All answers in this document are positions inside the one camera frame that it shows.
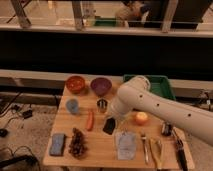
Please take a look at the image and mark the blue plastic cup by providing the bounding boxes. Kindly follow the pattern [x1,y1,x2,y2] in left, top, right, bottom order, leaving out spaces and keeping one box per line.
[66,99,79,115]

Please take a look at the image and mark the green plastic tray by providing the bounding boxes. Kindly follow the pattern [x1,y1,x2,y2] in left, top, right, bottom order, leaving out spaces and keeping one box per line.
[122,74,177,101]

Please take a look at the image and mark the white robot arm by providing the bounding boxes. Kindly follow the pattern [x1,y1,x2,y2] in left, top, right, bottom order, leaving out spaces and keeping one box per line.
[107,75,213,146]

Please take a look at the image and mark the orange carrot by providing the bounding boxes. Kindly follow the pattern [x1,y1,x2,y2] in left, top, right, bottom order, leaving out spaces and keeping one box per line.
[86,110,94,131]

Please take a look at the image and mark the blue sponge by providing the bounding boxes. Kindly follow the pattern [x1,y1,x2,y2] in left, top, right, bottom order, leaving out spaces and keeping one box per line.
[49,133,66,156]

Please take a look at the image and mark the light blue cloth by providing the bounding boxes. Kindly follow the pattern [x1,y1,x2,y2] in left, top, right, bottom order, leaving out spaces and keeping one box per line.
[115,131,136,160]

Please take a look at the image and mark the black handled tool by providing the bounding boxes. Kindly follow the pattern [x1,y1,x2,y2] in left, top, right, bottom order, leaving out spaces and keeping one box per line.
[172,130,188,171]

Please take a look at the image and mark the small metal cup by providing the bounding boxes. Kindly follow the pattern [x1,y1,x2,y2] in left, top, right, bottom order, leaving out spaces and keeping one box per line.
[97,98,108,113]

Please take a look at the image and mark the person behind glass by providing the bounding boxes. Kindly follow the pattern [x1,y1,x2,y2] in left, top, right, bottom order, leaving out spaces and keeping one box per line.
[115,0,151,27]

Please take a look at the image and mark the purple bowl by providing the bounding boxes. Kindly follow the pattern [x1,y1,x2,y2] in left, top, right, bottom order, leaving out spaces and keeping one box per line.
[90,77,112,96]

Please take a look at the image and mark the dark grape bunch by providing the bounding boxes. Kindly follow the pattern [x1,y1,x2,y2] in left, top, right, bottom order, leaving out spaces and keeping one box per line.
[69,128,87,159]

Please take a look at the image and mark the orange bowl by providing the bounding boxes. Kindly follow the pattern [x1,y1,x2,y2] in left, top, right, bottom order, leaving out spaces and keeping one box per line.
[65,76,85,94]

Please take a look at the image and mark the metal fork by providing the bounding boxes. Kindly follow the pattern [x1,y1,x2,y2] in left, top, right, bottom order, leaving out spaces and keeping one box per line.
[141,133,149,165]

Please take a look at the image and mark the green box behind glass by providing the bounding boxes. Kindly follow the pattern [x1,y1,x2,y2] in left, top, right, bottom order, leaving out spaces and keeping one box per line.
[95,18,116,27]

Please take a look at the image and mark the small black clip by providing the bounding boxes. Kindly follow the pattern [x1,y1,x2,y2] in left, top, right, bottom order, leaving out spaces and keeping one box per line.
[161,122,173,136]

